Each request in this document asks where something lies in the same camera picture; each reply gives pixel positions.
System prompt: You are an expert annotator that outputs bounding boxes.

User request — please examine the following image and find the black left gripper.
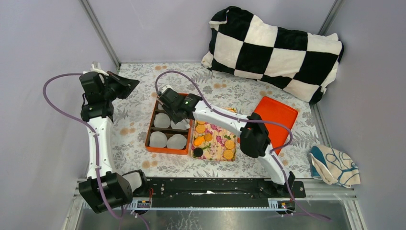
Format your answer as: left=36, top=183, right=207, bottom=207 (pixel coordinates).
left=101, top=71, right=139, bottom=102

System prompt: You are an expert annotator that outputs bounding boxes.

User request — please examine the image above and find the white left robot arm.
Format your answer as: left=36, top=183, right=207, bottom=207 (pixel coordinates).
left=79, top=71, right=149, bottom=213

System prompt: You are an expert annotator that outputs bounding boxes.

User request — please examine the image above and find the black white checkered blanket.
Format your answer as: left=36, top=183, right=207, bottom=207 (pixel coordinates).
left=201, top=6, right=344, bottom=104

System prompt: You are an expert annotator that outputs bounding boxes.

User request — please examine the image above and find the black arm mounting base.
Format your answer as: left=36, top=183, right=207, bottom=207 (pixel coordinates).
left=131, top=177, right=306, bottom=209

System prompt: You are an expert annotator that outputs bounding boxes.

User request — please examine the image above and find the floral cookie tray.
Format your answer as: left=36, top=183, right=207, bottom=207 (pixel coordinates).
left=191, top=120, right=237, bottom=161

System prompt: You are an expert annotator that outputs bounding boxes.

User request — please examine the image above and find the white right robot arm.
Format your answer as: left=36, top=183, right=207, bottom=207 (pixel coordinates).
left=158, top=88, right=295, bottom=197

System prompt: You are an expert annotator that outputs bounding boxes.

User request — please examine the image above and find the orange jam cookie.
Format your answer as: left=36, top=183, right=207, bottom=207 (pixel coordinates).
left=193, top=136, right=205, bottom=147

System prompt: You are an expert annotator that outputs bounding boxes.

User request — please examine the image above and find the floral table mat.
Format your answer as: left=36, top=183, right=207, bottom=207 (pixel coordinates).
left=111, top=63, right=319, bottom=178

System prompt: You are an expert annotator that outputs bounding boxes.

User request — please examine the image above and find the orange box lid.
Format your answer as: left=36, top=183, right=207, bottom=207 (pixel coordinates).
left=253, top=96, right=298, bottom=147

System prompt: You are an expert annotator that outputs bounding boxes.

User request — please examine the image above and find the orange cookie box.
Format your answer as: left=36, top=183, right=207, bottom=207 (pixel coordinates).
left=145, top=101, right=192, bottom=155

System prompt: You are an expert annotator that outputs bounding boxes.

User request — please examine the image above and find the black sandwich cookie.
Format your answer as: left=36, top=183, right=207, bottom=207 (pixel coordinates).
left=193, top=148, right=203, bottom=158

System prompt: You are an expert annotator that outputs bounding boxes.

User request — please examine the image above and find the white blue patterned cloth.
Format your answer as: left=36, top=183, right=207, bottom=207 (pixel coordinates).
left=309, top=145, right=361, bottom=188

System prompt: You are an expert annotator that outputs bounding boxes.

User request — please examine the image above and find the round golden biscuit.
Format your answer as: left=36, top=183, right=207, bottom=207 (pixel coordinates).
left=224, top=140, right=235, bottom=150
left=204, top=133, right=213, bottom=141
left=223, top=149, right=234, bottom=160
left=195, top=124, right=206, bottom=133

